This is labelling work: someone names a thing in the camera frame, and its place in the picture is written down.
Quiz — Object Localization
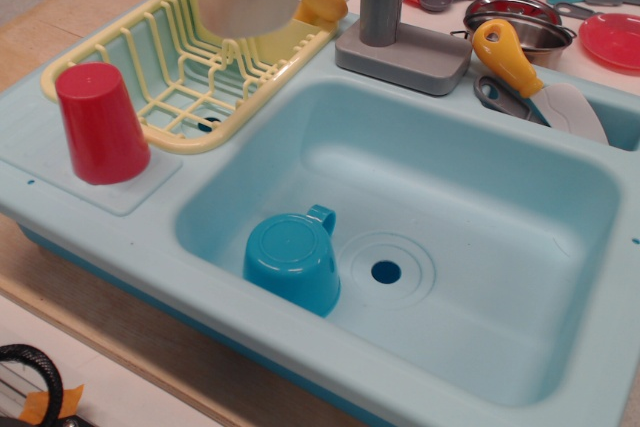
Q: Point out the yellow dish drying rack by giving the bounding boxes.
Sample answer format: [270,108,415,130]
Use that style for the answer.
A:
[40,0,338,154]

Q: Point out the light blue toy sink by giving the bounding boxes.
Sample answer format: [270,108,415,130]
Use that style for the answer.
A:
[1,29,639,426]

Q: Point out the grey toy faucet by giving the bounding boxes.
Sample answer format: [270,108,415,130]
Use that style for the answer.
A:
[335,0,472,96]

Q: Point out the red plastic cup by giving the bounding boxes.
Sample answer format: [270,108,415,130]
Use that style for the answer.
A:
[55,62,151,185]

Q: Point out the blue plastic mug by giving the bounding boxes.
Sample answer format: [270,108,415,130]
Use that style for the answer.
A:
[243,205,341,317]

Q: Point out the steel toy pot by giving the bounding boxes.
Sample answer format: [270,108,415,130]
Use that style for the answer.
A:
[451,0,577,69]

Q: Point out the grey toy fork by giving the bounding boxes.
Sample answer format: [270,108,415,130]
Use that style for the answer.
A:
[554,0,639,20]

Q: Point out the red toy plate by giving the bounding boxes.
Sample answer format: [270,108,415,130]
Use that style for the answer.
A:
[578,13,639,72]

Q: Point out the orange tape piece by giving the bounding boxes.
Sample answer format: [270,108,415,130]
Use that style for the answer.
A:
[18,384,85,425]

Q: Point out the grey toy utensil handle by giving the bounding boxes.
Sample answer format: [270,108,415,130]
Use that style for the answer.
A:
[473,75,548,126]

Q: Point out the yellow handled toy knife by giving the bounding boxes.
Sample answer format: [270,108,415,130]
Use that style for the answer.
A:
[472,19,609,145]

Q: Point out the black braided cable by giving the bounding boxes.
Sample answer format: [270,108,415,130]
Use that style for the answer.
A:
[0,344,65,423]

